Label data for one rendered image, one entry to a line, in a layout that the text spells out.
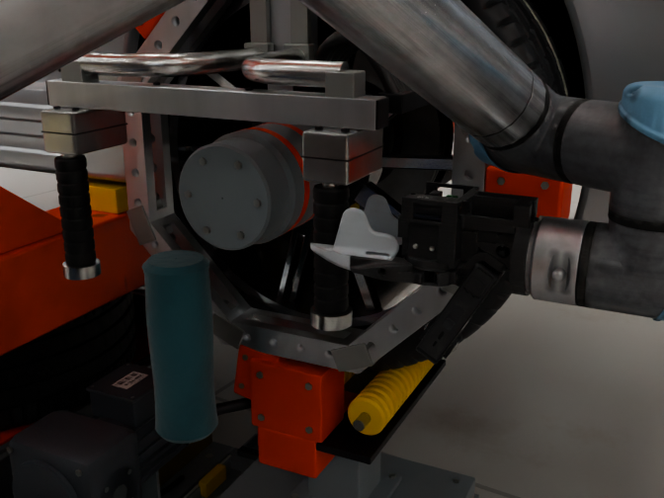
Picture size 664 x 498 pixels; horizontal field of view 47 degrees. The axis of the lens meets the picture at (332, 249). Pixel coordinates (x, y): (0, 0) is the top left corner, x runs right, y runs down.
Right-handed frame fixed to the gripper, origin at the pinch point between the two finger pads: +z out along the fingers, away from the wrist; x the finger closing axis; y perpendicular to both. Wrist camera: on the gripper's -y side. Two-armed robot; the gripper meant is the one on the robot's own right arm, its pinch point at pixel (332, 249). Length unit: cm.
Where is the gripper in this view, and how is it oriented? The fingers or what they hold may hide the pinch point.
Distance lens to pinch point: 77.4
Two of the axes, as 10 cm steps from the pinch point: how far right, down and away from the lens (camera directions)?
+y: 0.0, -9.5, -3.1
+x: -4.3, 2.8, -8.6
